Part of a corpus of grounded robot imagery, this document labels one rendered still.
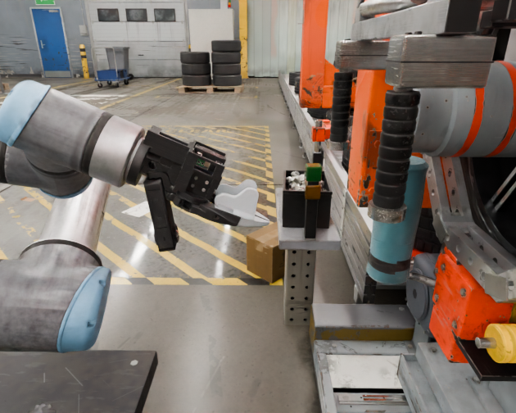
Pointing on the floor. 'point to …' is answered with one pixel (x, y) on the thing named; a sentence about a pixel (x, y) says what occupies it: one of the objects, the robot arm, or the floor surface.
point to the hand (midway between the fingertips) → (259, 224)
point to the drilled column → (299, 286)
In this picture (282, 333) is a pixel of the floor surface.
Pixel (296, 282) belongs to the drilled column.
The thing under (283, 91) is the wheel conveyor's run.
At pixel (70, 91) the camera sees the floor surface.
